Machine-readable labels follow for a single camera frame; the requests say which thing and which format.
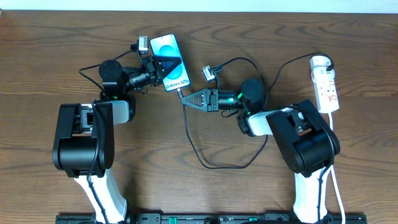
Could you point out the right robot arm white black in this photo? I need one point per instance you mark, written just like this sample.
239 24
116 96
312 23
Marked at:
307 144

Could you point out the white USB charger plug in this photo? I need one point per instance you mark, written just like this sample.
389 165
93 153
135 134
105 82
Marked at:
321 61

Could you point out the Samsung Galaxy smartphone blue screen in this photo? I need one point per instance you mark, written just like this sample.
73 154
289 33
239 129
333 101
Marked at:
166 50

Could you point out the white power strip red switches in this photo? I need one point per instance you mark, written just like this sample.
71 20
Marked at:
325 90

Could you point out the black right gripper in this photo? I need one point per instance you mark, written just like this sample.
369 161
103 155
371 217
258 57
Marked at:
212 100

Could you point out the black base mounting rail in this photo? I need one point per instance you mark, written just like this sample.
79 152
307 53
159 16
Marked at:
156 218

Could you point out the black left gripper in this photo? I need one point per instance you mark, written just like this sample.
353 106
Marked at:
154 70

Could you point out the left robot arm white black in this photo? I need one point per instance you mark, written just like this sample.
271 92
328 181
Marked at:
84 137

